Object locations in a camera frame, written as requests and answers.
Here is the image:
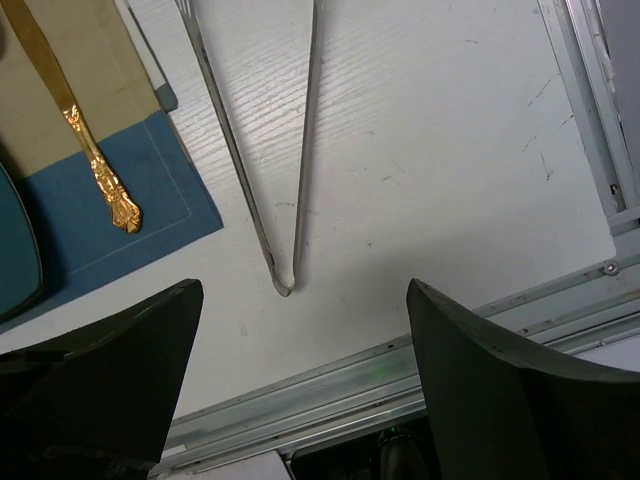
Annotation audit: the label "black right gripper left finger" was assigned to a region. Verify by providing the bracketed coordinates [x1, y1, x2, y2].
[1, 279, 204, 479]

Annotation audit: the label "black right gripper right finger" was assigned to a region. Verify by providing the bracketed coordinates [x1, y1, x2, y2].
[406, 279, 639, 479]

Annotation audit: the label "silver metal tongs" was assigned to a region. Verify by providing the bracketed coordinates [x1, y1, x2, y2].
[176, 1, 324, 298]

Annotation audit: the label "dark teal square plate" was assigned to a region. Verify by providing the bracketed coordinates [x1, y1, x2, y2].
[1, 166, 43, 323]

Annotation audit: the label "blue and beige placemat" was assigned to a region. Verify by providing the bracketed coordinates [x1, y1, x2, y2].
[1, 1, 223, 323]

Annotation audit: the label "gold knife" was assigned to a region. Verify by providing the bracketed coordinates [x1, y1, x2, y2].
[1, 1, 142, 234]

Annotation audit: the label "aluminium table frame rail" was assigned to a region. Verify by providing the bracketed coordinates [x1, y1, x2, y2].
[155, 1, 639, 478]

